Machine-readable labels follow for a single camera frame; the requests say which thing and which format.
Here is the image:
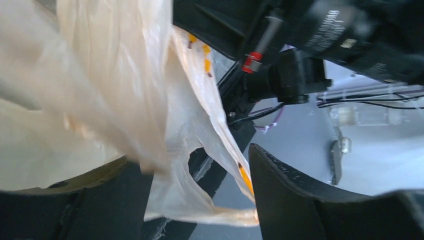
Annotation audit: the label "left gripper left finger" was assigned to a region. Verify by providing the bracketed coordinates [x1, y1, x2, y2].
[0, 158, 153, 240]

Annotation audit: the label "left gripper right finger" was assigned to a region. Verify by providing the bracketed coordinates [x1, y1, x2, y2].
[248, 143, 424, 240]

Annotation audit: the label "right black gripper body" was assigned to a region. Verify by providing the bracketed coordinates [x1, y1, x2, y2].
[172, 0, 319, 64]

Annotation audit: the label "translucent orange plastic bag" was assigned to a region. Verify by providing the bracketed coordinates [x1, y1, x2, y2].
[0, 0, 259, 227]

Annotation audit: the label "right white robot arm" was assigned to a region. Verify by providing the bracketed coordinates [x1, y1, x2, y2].
[173, 0, 424, 104]

